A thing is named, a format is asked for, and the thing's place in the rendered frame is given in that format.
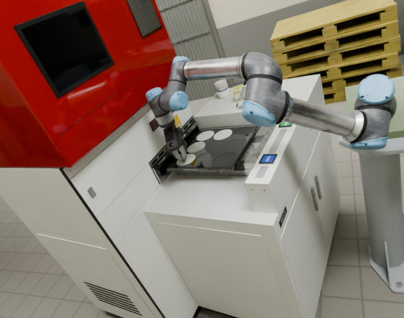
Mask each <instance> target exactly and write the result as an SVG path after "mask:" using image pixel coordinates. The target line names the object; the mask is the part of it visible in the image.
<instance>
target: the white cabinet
mask: <svg viewBox="0 0 404 318"><path fill-rule="evenodd" d="M340 202H341V195H340V188H339V183H338V176H337V169H336V165H335V158H334V154H333V146H332V139H331V136H330V133H328V132H324V131H319V130H316V129H312V130H311V134H310V136H309V139H308V142H307V144H306V147H305V149H304V151H303V154H302V156H301V159H300V161H299V164H298V166H297V169H296V171H295V174H294V176H293V178H292V181H291V184H290V186H289V189H288V191H287V194H286V196H285V199H284V202H283V203H282V206H281V209H280V211H279V214H278V216H277V219H276V221H275V224H274V226H273V227H271V226H265V225H254V224H247V223H236V222H230V221H219V220H208V219H201V218H191V217H184V216H173V215H162V214H156V213H145V212H144V214H145V215H146V217H147V219H148V220H149V222H150V224H151V226H152V227H153V229H154V231H155V232H156V234H157V236H158V238H159V239H160V241H161V243H162V244H163V246H164V248H165V249H166V251H167V253H168V255H169V256H170V258H171V260H172V261H173V263H174V265H175V266H176V268H177V270H178V272H179V273H180V275H181V277H182V278H183V280H184V282H185V284H186V285H187V287H188V289H189V290H190V292H191V294H192V295H193V297H194V299H195V301H196V302H197V304H198V306H200V307H204V308H205V309H206V310H210V311H212V312H216V313H218V314H222V315H226V316H229V317H233V318H315V315H316V309H317V306H318V301H319V297H320V292H321V287H322V284H323V278H324V275H325V269H326V264H327V261H328V256H329V252H330V247H331V244H332V238H333V233H334V230H335V225H336V221H337V216H338V211H339V207H340Z"/></svg>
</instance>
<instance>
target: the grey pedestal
mask: <svg viewBox="0 0 404 318"><path fill-rule="evenodd" d="M339 145H341V146H344V147H346V148H348V149H350V150H352V151H355V152H357V153H359V161H360V167H361V177H362V187H363V193H364V202H365V208H366V218H367V228H368V234H369V243H370V245H369V247H368V249H369V260H370V266H371V267H372V268H373V270H375V272H376V273H377V274H378V275H379V277H380V278H381V279H382V280H383V281H384V282H385V284H386V285H387V286H388V287H389V289H390V290H391V291H392V292H393V293H401V294H404V213H403V205H402V191H401V164H400V154H401V153H404V138H393V139H388V140H387V143H386V146H385V147H384V148H381V149H376V150H360V149H353V148H351V147H350V142H346V141H344V140H343V138H342V136H339Z"/></svg>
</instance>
